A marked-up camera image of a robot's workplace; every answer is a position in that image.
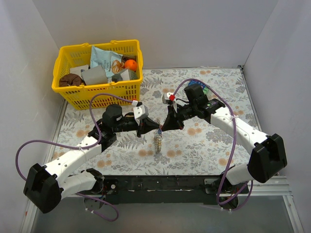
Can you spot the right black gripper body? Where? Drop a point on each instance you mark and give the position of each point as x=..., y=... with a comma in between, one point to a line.
x=178, y=116

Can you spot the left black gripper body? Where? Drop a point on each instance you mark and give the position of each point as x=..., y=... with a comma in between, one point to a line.
x=140, y=124

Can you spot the metal disc with keyrings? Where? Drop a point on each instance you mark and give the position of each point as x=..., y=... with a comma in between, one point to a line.
x=157, y=138

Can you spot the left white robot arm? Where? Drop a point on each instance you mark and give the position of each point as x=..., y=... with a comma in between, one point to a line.
x=47, y=185

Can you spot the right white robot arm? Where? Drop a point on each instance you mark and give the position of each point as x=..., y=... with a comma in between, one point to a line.
x=267, y=152

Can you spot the blue green sponge pack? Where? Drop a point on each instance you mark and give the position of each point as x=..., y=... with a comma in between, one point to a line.
x=206, y=89

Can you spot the floral table mat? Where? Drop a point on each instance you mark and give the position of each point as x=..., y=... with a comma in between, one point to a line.
x=199, y=148

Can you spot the grey paper cup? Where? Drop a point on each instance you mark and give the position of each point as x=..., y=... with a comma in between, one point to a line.
x=94, y=76

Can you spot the orange fruit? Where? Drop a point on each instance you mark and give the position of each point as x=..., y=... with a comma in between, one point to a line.
x=131, y=64

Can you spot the light blue chips bag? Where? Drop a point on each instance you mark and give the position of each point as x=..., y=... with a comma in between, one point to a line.
x=110, y=61

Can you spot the brown round pastry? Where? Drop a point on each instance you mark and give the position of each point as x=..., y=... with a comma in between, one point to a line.
x=70, y=80

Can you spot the white box in basket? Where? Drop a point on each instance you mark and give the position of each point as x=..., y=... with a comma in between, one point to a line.
x=78, y=70

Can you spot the yellow plastic basket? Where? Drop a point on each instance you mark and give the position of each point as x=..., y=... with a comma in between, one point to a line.
x=119, y=88

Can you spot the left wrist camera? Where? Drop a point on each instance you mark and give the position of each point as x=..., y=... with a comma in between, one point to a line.
x=140, y=112

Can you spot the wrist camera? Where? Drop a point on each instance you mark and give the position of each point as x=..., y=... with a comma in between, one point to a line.
x=169, y=99
x=140, y=112

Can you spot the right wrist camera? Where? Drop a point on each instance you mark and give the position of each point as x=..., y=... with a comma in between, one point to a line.
x=169, y=99

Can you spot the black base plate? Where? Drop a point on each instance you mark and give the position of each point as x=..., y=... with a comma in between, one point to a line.
x=130, y=189

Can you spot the aluminium frame rail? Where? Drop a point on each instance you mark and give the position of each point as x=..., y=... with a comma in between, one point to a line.
x=277, y=185

